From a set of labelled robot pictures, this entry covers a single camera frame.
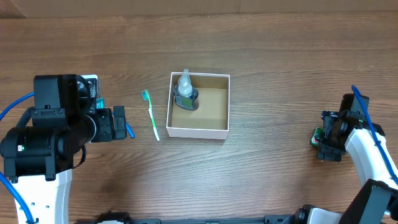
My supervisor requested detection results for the black base frame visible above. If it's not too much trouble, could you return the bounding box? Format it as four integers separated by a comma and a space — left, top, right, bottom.
74, 205, 308, 224

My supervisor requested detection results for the blue cable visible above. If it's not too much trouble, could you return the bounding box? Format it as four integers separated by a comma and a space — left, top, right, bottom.
0, 91, 35, 224
351, 84, 398, 187

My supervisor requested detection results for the blue toothbrush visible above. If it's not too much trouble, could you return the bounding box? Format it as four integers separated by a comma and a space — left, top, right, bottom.
126, 123, 135, 139

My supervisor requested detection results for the white toothpaste tube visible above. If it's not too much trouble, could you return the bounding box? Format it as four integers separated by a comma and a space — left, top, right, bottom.
82, 74, 104, 109

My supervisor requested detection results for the left blue cable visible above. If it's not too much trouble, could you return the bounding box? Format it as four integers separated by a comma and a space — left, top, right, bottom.
0, 91, 35, 224

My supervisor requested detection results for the right blue cable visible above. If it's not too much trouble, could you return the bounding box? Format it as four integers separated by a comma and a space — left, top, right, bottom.
351, 84, 398, 187

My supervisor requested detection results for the green white toothbrush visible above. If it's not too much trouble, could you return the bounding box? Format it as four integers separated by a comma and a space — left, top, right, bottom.
141, 89, 160, 141

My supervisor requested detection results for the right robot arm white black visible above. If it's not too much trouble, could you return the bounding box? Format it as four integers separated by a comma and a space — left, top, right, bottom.
307, 94, 397, 223

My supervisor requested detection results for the purple soap pump bottle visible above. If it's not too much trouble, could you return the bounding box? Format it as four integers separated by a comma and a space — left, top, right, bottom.
174, 69, 199, 111

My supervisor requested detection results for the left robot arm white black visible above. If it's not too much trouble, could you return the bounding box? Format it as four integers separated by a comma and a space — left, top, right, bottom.
1, 74, 133, 223

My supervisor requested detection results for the green Dettol soap packet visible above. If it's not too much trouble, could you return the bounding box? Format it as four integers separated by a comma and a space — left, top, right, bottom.
310, 127, 323, 147

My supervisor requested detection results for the white cardboard box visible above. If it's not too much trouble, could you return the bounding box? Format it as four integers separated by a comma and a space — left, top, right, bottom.
166, 72, 230, 140

